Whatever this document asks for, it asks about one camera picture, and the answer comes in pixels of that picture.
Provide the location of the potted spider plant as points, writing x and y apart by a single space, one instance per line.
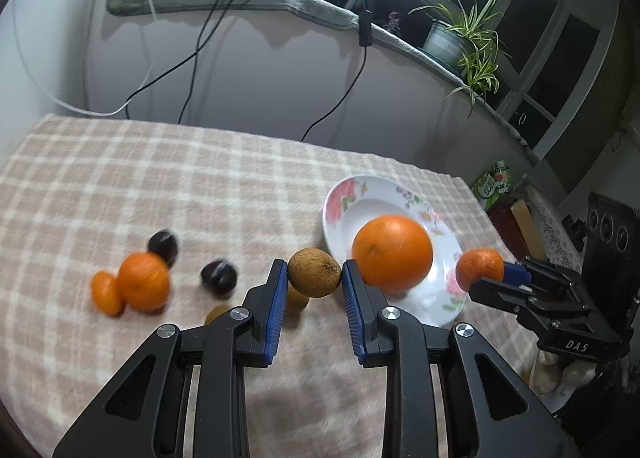
450 40

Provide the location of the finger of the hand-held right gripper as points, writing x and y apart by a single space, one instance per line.
515 274
492 290

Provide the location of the small flowering plant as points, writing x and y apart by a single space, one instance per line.
393 21

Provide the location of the large orange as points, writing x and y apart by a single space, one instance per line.
392 253

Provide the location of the green packet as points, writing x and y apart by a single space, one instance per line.
495 185

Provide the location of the floral white plate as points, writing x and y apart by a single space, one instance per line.
350 218

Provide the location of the checked beige tablecloth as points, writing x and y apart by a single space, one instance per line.
150 178

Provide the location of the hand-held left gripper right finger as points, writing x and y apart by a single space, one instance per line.
353 318

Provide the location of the person's right hand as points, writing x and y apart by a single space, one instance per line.
547 373

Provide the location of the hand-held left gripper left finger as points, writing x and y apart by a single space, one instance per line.
276 318

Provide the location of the red box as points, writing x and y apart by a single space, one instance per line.
505 228

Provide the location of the small tangerine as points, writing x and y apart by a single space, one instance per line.
106 294

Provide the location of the dark plum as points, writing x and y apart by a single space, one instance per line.
163 245
218 278

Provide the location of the greenish kiwi fruit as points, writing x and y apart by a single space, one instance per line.
217 314

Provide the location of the brown kiwi fruit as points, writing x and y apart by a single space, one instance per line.
314 272
298 302

